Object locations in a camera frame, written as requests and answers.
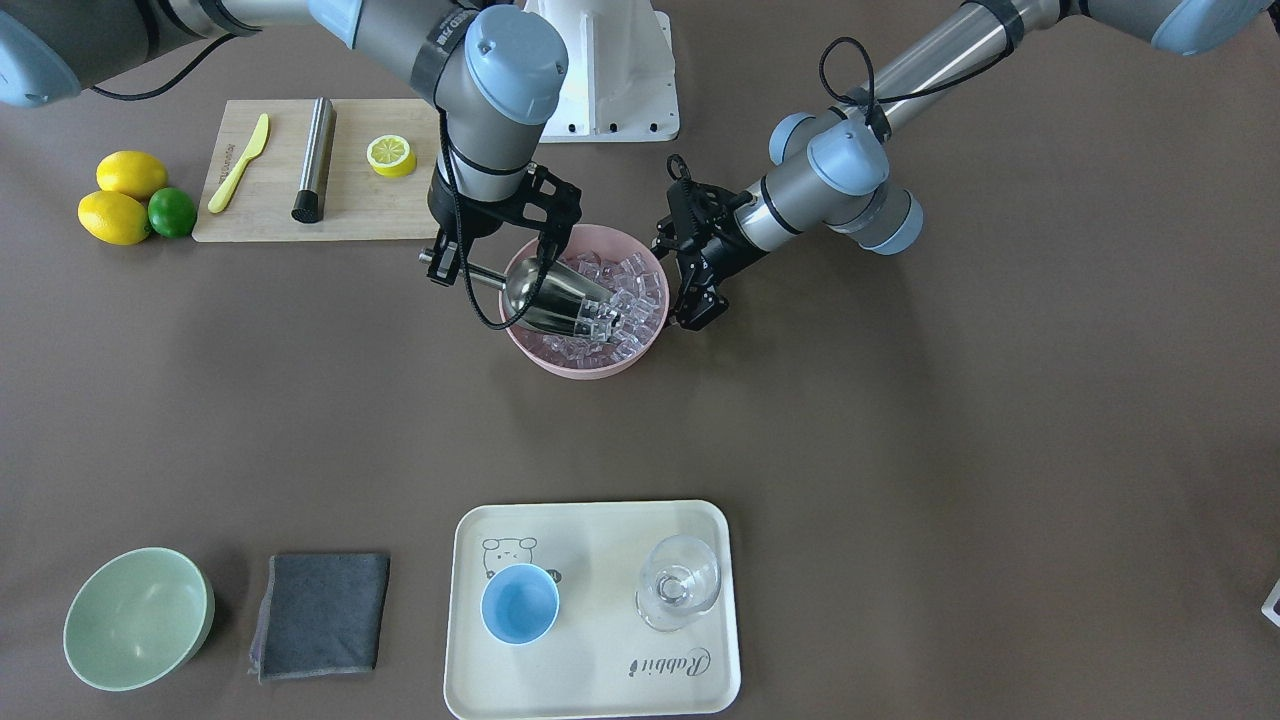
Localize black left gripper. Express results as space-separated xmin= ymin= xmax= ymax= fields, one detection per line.
xmin=652 ymin=155 xmax=765 ymax=331

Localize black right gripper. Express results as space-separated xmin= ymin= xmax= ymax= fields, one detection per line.
xmin=424 ymin=165 xmax=582 ymax=290

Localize metal ice scoop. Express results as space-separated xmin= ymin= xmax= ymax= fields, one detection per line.
xmin=468 ymin=256 xmax=614 ymax=342

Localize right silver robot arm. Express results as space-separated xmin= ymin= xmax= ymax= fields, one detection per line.
xmin=3 ymin=1 xmax=581 ymax=284

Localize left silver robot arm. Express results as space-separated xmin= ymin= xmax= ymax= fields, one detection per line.
xmin=652 ymin=1 xmax=1277 ymax=331

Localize clear ice cubes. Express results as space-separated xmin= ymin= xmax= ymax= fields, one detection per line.
xmin=526 ymin=252 xmax=666 ymax=370

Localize blue cup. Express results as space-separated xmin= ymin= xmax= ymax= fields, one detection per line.
xmin=480 ymin=562 xmax=561 ymax=646

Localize pink bowl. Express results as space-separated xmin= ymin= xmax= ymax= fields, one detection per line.
xmin=499 ymin=224 xmax=672 ymax=380

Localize half lemon slice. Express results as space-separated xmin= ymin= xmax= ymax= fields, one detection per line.
xmin=366 ymin=135 xmax=417 ymax=178

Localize wooden cutting board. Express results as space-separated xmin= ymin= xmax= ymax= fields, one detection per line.
xmin=192 ymin=97 xmax=445 ymax=243

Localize metal muddler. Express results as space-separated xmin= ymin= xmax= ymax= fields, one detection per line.
xmin=291 ymin=97 xmax=337 ymax=224

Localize wine glass on tray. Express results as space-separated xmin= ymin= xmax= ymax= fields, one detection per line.
xmin=635 ymin=534 xmax=722 ymax=632

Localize yellow plastic knife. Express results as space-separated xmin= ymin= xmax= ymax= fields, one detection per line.
xmin=206 ymin=113 xmax=270 ymax=214

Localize cream serving tray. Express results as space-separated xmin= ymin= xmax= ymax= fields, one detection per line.
xmin=443 ymin=498 xmax=742 ymax=719

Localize green lime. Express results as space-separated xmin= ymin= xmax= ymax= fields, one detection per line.
xmin=147 ymin=187 xmax=197 ymax=238

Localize yellow lemon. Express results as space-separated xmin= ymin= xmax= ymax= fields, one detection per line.
xmin=77 ymin=190 xmax=152 ymax=246
xmin=95 ymin=150 xmax=169 ymax=201

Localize dark grey cloth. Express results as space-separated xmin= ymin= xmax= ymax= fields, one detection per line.
xmin=250 ymin=552 xmax=390 ymax=683

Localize green bowl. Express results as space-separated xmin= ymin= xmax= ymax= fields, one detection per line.
xmin=61 ymin=547 xmax=215 ymax=692

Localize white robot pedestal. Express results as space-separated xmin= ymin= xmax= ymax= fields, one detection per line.
xmin=518 ymin=1 xmax=681 ymax=143

